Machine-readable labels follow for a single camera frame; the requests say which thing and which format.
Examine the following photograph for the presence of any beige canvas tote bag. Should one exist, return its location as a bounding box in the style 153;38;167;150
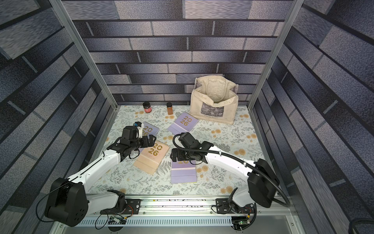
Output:
189;75;239;125

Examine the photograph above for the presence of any circuit board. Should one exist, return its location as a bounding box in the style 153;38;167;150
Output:
231;216;251;231
108;216;127;225

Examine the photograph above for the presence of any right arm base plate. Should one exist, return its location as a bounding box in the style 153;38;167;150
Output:
211;199;257;215

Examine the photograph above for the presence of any left aluminium frame post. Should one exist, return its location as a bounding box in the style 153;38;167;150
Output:
49;0;118;110

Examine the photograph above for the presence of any amber spice bottle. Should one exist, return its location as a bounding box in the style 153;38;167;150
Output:
166;102;173;115

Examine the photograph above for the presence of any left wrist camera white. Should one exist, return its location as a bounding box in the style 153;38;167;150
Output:
133;121;143;138

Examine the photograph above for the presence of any left circuit board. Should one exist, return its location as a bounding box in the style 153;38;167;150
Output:
108;216;127;225

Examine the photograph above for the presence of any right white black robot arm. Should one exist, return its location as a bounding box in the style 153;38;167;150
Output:
170;132;291;208

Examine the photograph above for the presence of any purple calendar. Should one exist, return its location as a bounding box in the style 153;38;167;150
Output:
170;160;197;180
139;122;159;143
168;112;199;135

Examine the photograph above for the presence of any floral patterned table mat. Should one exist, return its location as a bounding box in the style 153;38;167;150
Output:
89;105;264;196

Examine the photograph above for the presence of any black corrugated cable conduit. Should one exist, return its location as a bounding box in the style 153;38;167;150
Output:
172;133;291;208

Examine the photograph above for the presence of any aluminium frame post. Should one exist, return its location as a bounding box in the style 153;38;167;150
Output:
247;0;304;111
49;0;118;110

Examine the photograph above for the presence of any peach 2026 desk calendar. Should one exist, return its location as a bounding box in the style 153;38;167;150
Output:
133;140;169;175

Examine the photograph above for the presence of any dark jar red label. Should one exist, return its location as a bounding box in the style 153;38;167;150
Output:
143;101;152;113

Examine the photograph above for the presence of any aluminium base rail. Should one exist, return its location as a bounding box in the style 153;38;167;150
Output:
50;196;305;234

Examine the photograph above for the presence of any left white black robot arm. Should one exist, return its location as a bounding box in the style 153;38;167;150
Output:
44;122;156;227

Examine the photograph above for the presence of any right aluminium frame post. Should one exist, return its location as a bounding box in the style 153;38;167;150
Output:
247;0;304;111

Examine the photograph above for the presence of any right circuit board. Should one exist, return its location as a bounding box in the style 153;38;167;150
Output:
231;216;251;231

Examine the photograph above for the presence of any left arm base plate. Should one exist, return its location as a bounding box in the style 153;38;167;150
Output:
100;199;142;215

